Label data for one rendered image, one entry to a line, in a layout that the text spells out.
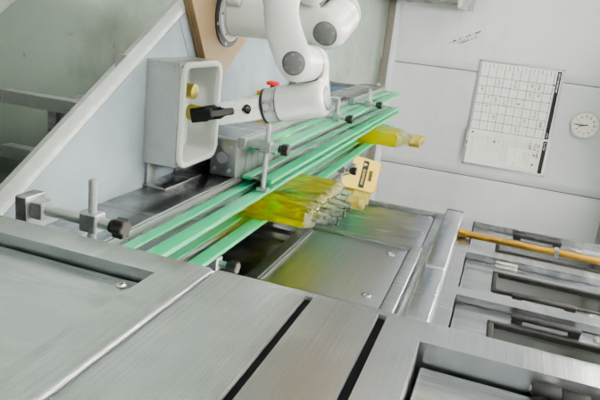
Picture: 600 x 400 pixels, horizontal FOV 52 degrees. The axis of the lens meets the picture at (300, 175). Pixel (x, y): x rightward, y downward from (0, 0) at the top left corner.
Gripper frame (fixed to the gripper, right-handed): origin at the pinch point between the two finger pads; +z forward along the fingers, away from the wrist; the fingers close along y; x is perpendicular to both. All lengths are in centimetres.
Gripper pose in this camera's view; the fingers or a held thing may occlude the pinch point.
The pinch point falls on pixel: (204, 113)
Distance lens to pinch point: 137.8
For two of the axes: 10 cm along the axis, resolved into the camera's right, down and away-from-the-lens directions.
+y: 3.3, -1.9, 9.3
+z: -9.4, 0.7, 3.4
